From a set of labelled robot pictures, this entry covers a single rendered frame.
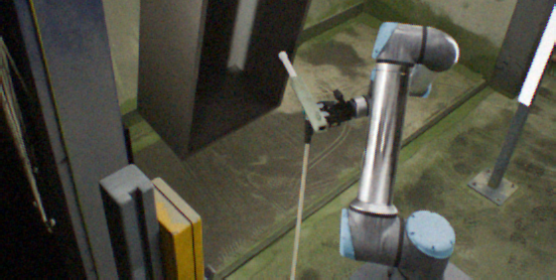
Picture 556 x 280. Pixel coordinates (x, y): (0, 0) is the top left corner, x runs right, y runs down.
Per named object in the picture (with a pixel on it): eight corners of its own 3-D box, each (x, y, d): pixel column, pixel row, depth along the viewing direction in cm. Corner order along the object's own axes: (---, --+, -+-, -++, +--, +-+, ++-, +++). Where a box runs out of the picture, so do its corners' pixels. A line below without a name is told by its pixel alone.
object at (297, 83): (323, 161, 233) (329, 120, 218) (312, 163, 232) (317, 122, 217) (285, 86, 268) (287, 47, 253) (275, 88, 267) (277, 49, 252)
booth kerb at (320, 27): (18, 185, 291) (12, 167, 283) (16, 183, 292) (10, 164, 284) (362, 16, 442) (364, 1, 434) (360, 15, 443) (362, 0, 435)
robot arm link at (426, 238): (446, 288, 175) (460, 252, 164) (390, 278, 177) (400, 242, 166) (444, 247, 187) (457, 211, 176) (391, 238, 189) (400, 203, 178)
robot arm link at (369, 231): (393, 273, 171) (431, 23, 169) (335, 263, 172) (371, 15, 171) (389, 259, 186) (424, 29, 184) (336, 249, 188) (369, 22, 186)
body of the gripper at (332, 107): (327, 128, 235) (353, 123, 239) (330, 113, 229) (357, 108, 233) (320, 116, 240) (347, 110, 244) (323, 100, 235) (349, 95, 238)
